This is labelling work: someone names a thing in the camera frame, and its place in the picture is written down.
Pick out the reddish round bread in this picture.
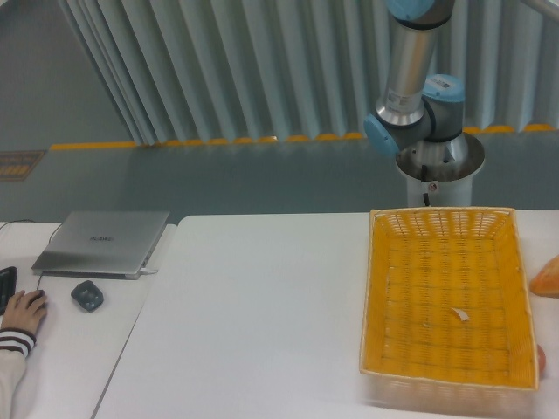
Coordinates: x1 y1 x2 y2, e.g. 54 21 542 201
536 345 547 376

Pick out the silver closed laptop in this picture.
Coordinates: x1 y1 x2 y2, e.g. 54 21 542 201
32 210 169 279

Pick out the golden bread loaf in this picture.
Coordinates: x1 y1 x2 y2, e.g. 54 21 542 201
529 256 559 298

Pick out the yellow wicker basket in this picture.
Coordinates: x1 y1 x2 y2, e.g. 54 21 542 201
359 207 539 391

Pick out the person's hand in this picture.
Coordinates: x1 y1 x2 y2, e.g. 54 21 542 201
1 290 47 342

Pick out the dark grey small gadget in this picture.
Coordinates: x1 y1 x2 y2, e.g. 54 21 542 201
71 280 104 313

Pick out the white paper scrap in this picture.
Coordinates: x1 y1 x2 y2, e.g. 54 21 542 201
451 307 469 322

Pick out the white striped sleeve forearm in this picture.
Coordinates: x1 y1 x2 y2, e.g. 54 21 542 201
0 327 36 418

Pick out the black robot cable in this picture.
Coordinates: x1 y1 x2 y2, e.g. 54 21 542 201
419 163 431 208

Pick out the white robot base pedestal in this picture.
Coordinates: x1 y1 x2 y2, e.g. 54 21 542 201
396 134 485 208

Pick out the black keyboard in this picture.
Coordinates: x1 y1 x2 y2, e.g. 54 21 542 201
0 266 17 315

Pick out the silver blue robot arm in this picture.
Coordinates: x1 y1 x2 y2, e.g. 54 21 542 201
363 1 465 155

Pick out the grey pleated curtain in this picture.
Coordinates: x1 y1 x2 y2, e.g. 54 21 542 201
60 1 558 146

